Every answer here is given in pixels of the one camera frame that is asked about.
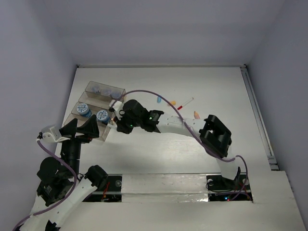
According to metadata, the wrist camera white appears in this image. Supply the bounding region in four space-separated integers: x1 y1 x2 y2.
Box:
109 100 124 114
38 125 71 143

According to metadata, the clear bead cup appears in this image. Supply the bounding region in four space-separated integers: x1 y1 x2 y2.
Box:
91 85 101 94
101 88 112 97
111 90 122 99

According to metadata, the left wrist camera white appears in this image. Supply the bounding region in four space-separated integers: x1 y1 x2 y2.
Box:
38 125 71 143

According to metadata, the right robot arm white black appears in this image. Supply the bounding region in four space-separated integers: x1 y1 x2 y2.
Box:
109 100 241 189

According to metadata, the red tipped white pen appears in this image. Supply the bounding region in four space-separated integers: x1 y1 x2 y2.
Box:
177 97 194 110

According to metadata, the black white pen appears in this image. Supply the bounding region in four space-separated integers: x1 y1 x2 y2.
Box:
107 122 117 129

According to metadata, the orange highlighter marker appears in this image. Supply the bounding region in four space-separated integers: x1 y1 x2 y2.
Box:
194 111 200 119

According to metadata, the aluminium rail right side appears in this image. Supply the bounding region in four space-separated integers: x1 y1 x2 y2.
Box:
240 65 280 171

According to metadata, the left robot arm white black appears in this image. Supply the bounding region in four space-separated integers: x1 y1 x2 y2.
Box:
13 115 108 231

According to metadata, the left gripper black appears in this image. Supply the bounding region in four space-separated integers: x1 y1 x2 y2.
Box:
59 113 100 174

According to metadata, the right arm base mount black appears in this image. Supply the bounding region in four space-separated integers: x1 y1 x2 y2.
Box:
205 169 253 202

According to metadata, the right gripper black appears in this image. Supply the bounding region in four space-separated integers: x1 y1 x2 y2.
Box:
114 109 142 134

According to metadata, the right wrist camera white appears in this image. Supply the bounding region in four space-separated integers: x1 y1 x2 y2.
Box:
109 100 124 114

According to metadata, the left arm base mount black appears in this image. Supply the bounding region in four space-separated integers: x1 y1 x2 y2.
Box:
83 175 122 203

